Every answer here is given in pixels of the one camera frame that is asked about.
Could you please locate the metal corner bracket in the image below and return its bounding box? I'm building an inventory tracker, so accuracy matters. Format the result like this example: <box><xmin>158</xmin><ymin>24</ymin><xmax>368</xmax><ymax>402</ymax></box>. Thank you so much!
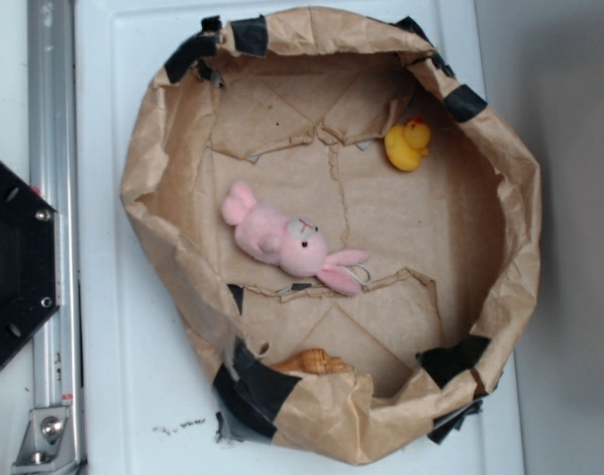
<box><xmin>11</xmin><ymin>406</ymin><xmax>80</xmax><ymax>475</ymax></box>

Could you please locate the yellow rubber duck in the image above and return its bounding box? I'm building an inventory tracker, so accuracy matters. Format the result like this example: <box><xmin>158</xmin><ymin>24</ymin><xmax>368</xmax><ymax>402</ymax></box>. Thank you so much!
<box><xmin>384</xmin><ymin>117</ymin><xmax>432</xmax><ymax>171</ymax></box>

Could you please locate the pink plush bunny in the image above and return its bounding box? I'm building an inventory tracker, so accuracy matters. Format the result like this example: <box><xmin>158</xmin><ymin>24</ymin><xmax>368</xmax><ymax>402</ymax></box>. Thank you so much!
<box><xmin>222</xmin><ymin>180</ymin><xmax>370</xmax><ymax>296</ymax></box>

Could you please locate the orange seashell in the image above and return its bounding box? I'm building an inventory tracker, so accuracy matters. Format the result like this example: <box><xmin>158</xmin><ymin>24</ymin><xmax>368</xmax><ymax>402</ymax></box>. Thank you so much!
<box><xmin>270</xmin><ymin>348</ymin><xmax>354</xmax><ymax>375</ymax></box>

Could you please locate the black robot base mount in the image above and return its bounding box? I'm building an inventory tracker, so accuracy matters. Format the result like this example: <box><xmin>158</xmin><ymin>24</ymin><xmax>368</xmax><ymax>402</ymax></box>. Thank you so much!
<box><xmin>0</xmin><ymin>161</ymin><xmax>59</xmax><ymax>371</ymax></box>

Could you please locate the aluminium extrusion rail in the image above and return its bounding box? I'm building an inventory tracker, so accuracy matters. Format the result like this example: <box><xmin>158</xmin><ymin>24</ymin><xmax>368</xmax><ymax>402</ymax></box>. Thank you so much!
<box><xmin>27</xmin><ymin>1</ymin><xmax>87</xmax><ymax>474</ymax></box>

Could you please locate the brown paper bag bin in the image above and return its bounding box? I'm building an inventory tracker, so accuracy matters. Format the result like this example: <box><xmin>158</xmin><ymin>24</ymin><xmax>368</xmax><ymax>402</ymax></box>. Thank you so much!
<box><xmin>121</xmin><ymin>7</ymin><xmax>542</xmax><ymax>464</ymax></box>

